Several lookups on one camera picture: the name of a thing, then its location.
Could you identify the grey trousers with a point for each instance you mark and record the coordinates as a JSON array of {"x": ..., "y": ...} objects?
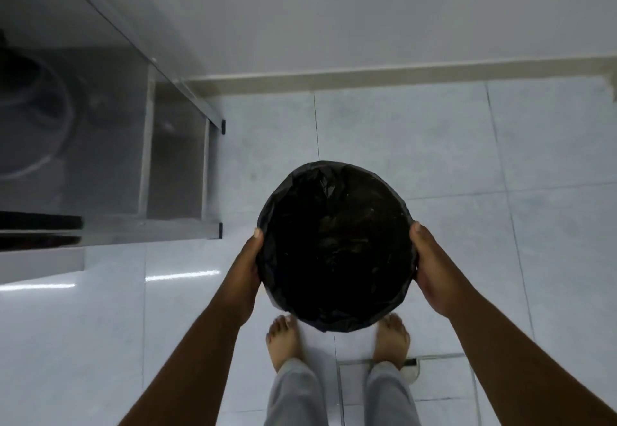
[{"x": 337, "y": 394}]

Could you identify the person's foot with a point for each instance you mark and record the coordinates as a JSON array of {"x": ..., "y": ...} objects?
[
  {"x": 283, "y": 341},
  {"x": 391, "y": 339}
]

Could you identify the person's left forearm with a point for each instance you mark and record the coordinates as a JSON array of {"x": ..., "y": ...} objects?
[{"x": 188, "y": 368}]

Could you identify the stainless steel table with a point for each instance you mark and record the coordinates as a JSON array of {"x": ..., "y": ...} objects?
[{"x": 103, "y": 117}]

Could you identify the person's right thumb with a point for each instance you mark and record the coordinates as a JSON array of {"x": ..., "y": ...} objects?
[{"x": 417, "y": 239}]

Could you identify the round bin with black bag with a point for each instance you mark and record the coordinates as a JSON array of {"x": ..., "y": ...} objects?
[{"x": 336, "y": 245}]

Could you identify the metal floor drain cover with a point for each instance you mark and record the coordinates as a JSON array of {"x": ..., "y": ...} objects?
[{"x": 410, "y": 368}]

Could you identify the person's left foot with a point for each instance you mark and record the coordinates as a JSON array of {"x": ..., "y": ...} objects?
[{"x": 283, "y": 341}]

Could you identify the person's right forearm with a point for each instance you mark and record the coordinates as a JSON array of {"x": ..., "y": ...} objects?
[{"x": 520, "y": 363}]

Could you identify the person's left hand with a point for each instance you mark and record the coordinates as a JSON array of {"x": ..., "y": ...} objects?
[{"x": 241, "y": 282}]

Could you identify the grey round basin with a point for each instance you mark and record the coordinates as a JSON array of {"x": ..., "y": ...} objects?
[{"x": 31, "y": 112}]

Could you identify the person's left thumb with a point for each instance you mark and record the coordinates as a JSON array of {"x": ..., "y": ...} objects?
[{"x": 254, "y": 242}]

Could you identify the person's right hand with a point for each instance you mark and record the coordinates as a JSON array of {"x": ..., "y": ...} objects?
[{"x": 436, "y": 274}]

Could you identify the person's right foot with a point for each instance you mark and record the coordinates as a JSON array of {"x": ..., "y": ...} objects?
[{"x": 391, "y": 339}]

